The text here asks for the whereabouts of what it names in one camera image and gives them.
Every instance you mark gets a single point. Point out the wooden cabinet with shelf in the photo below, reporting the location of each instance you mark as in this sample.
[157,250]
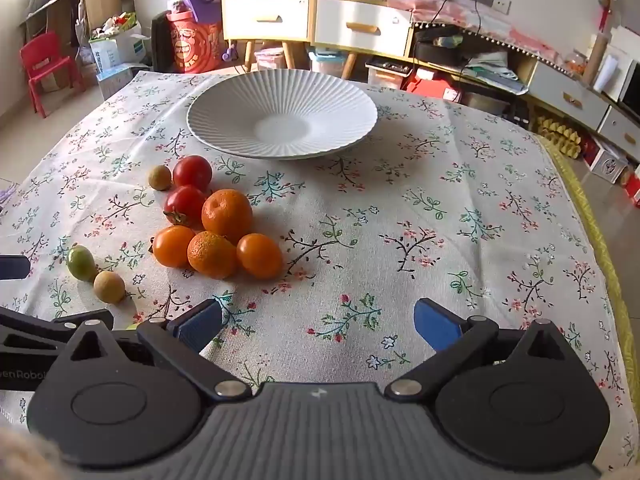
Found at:
[265,15]

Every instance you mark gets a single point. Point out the yellow fringed cloth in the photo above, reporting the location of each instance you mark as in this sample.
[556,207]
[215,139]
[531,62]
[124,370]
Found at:
[595,240]

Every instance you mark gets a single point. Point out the red flat box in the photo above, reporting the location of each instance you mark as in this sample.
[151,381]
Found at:
[432,85]

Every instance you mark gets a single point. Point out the brown longan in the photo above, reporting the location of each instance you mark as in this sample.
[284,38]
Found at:
[160,178]
[109,287]

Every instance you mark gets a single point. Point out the yellow egg tray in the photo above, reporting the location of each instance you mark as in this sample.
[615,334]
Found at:
[560,135]

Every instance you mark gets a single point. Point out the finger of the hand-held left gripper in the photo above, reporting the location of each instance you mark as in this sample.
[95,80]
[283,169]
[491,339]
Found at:
[12,266]
[25,340]

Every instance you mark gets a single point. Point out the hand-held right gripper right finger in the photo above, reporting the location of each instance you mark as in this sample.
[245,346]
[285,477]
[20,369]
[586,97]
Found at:
[435,325]

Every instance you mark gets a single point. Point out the small bumpy mandarin orange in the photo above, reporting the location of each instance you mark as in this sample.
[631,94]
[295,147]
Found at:
[211,255]

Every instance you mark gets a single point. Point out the clear box blue lid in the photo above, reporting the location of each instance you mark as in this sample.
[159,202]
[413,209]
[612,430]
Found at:
[325,64]

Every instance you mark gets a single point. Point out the pink beaded cloth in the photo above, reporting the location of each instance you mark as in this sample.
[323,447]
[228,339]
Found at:
[465,15]

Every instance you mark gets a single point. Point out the floral tablecloth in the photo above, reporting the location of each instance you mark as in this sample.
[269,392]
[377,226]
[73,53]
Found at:
[400,195]

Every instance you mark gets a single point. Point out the black upright appliance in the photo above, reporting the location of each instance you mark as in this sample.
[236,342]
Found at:
[161,42]

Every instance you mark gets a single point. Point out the small orange persimmon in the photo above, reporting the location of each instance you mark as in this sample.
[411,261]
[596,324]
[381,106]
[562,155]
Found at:
[260,256]
[172,246]

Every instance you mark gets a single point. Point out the person's right forearm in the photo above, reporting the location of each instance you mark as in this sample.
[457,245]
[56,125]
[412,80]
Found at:
[20,460]

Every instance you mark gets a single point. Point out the white ribbed plate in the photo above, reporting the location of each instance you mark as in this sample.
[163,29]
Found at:
[282,115]

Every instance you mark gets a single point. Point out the pink storage box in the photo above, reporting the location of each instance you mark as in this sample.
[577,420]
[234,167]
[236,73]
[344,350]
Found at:
[270,59]

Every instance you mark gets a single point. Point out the red printed bucket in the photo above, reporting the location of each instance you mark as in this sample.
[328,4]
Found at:
[192,45]

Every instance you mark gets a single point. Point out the cardboard tube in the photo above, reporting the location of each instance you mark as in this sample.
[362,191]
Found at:
[595,57]

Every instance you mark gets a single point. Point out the low wooden media cabinet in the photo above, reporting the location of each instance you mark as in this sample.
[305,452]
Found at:
[565,95]

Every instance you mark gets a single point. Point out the small purple toy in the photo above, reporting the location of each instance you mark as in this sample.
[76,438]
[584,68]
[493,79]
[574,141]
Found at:
[230,54]

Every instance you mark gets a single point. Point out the small green jujube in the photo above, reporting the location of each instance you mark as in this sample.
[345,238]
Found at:
[81,263]

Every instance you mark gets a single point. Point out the red tomato with green calyx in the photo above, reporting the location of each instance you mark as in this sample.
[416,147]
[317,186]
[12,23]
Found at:
[186,205]

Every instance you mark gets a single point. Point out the light blue box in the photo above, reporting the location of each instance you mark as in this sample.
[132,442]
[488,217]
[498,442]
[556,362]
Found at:
[115,80]

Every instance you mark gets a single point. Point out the large mandarin orange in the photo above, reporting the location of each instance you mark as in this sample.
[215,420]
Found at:
[227,215]

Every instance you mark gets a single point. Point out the wooden cabinet white drawer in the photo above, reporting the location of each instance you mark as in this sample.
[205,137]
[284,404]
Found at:
[362,25]

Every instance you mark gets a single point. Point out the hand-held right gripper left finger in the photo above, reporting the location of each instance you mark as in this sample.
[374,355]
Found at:
[200,322]

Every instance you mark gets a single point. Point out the white printed box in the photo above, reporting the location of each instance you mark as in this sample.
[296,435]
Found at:
[607,162]

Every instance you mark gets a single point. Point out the clear storage box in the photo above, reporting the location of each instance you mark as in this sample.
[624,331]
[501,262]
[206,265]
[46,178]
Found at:
[387,75]

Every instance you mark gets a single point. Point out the stack of papers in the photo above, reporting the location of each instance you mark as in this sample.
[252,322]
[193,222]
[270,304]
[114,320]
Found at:
[495,72]

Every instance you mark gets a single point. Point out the white box of toys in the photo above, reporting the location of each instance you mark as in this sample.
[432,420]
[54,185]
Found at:
[120,50]

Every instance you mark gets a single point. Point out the red plastic chair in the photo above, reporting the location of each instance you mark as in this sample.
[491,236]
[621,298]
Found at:
[47,67]

